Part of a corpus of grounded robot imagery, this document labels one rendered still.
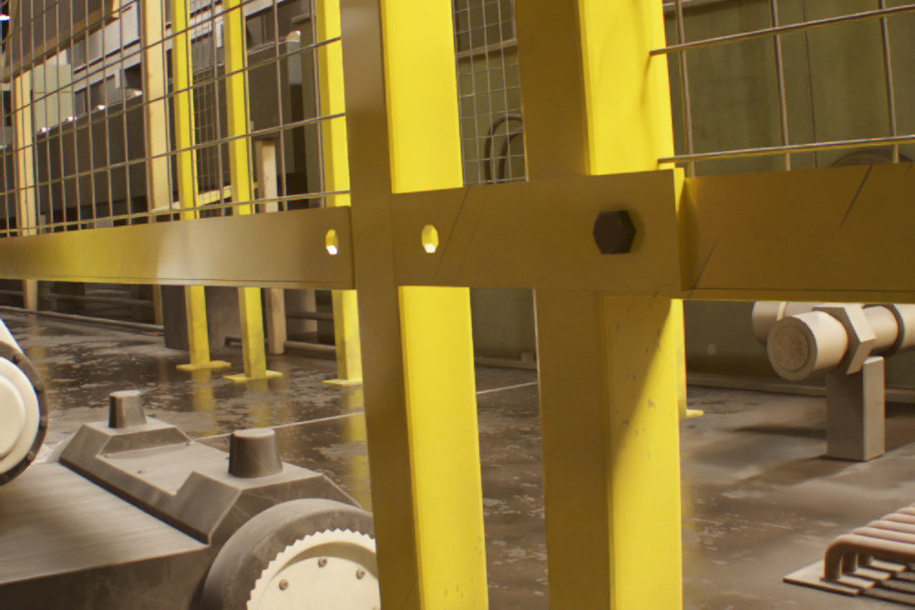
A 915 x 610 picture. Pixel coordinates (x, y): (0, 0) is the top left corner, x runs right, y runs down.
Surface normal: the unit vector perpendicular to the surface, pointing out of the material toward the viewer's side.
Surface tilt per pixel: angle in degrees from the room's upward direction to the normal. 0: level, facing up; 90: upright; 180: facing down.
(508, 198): 90
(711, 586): 0
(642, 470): 90
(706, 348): 90
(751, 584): 0
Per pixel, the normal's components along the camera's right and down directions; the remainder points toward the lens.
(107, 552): -0.06, -1.00
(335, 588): 0.58, 0.00
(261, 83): -0.81, 0.07
